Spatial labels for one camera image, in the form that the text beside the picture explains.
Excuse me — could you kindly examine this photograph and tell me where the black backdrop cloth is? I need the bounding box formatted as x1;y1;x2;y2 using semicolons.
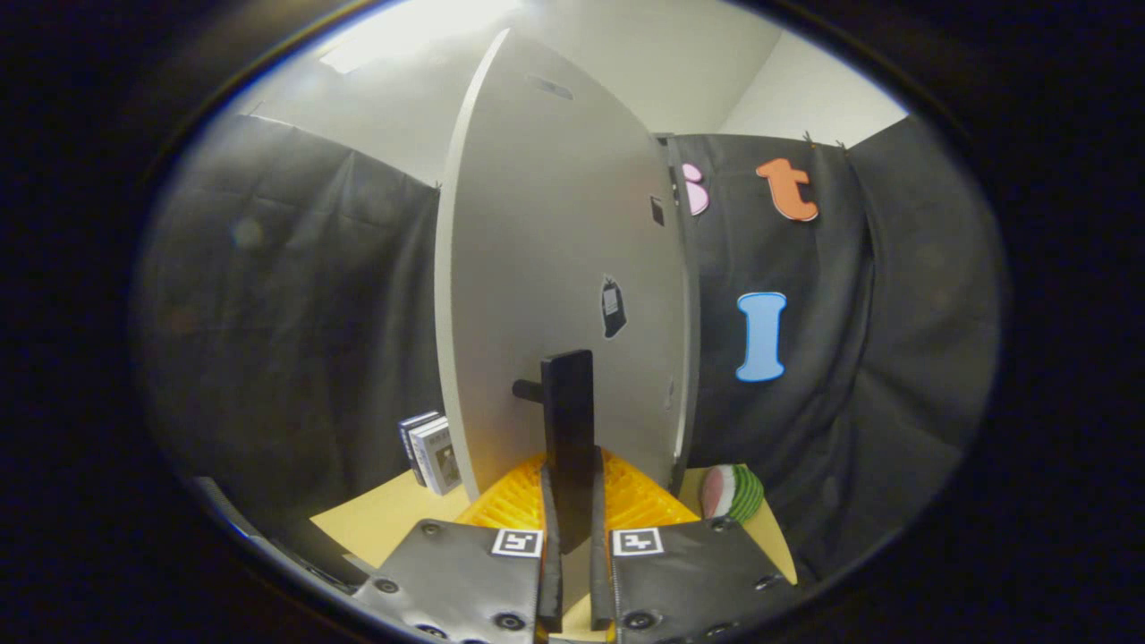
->
134;112;1003;582

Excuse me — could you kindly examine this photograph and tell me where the white shoe cabinet door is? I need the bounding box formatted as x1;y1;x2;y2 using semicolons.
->
434;27;691;504

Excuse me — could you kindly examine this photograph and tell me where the blue cover book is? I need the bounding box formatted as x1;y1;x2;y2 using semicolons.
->
399;411;442;487

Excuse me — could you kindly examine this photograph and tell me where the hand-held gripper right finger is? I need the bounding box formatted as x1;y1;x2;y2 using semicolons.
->
589;447;797;644

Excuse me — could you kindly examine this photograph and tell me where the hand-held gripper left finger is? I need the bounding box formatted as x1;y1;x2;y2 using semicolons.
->
353;452;566;644

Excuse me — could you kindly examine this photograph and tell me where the toy watermelon slice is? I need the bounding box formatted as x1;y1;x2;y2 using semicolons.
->
700;463;767;525

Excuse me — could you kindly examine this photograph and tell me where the grey cover book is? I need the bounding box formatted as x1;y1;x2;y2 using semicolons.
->
413;417;463;497

